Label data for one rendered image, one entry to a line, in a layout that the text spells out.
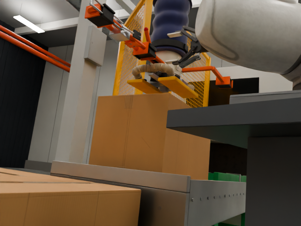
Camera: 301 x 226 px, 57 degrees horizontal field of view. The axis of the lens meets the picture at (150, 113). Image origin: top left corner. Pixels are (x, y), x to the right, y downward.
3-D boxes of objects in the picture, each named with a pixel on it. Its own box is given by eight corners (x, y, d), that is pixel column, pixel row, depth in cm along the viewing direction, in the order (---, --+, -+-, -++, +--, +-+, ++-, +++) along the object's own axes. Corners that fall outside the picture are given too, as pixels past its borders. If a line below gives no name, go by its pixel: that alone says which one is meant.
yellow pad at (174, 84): (182, 98, 170) (183, 90, 171) (198, 97, 166) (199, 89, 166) (157, 80, 141) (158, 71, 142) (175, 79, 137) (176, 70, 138)
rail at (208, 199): (265, 201, 295) (265, 183, 299) (270, 202, 292) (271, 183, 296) (173, 232, 100) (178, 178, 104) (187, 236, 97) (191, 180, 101)
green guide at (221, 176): (257, 185, 302) (257, 177, 304) (267, 187, 297) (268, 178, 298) (212, 186, 167) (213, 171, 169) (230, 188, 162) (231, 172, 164)
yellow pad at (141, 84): (155, 99, 180) (156, 91, 181) (169, 98, 175) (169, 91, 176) (126, 83, 151) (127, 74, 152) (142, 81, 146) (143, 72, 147)
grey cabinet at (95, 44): (98, 67, 253) (102, 36, 259) (103, 66, 250) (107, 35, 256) (83, 58, 236) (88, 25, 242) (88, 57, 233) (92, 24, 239)
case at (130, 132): (148, 179, 183) (154, 119, 191) (207, 187, 163) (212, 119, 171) (86, 177, 132) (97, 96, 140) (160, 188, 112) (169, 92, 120)
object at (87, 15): (97, 28, 115) (99, 17, 116) (112, 25, 111) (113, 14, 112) (83, 18, 108) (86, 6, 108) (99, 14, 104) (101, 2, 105)
